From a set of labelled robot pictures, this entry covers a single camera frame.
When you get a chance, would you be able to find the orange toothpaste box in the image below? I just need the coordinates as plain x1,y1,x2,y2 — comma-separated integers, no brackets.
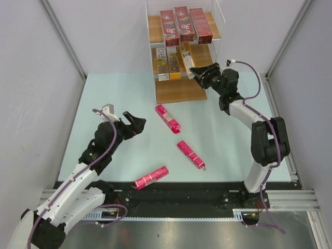
156,47,170,81
179,42,195,79

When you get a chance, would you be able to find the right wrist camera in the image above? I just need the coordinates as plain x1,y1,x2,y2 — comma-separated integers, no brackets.
226,59,237,67

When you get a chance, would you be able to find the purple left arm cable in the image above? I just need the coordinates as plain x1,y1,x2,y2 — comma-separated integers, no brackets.
27,108,128,249

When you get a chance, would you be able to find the red silver 3D toothpaste box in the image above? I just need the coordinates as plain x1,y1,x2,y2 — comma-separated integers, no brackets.
174,6,195,43

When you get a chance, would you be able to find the gold silver toothpaste box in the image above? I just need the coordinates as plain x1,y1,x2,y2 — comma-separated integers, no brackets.
167,46,181,80

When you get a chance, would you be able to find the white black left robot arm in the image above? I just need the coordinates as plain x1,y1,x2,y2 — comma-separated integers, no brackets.
20,109,146,248

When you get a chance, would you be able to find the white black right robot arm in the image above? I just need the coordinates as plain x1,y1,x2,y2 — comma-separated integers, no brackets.
190,60,290,208

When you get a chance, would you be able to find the dark red toothpaste box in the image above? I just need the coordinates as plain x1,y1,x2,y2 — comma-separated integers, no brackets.
189,8,213,45

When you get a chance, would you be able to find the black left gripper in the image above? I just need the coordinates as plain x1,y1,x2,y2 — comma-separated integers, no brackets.
107,112,145,154

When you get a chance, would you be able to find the pink toothpaste box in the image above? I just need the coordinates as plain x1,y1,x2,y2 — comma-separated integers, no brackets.
177,140,205,170
133,166,169,190
155,104,181,134

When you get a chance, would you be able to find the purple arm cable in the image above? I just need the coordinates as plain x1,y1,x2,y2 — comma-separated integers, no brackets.
233,60,286,234
27,108,128,249

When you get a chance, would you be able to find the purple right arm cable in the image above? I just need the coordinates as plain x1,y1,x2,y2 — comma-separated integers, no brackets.
233,60,286,234

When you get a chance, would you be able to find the clear acrylic wooden shelf unit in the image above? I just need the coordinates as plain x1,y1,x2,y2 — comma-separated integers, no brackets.
145,1,225,104

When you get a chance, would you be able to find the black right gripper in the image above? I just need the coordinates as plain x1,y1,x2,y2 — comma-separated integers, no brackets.
190,63,226,96

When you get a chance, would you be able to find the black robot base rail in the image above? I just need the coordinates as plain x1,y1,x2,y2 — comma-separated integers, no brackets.
53,181,304,226

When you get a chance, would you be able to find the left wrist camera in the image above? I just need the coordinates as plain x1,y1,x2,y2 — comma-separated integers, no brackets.
93,104,120,122

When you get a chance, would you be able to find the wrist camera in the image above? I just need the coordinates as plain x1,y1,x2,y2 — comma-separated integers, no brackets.
226,59,237,67
93,104,120,122

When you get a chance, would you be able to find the white slotted cable duct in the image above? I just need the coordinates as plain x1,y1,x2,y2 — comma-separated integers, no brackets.
82,208,260,225

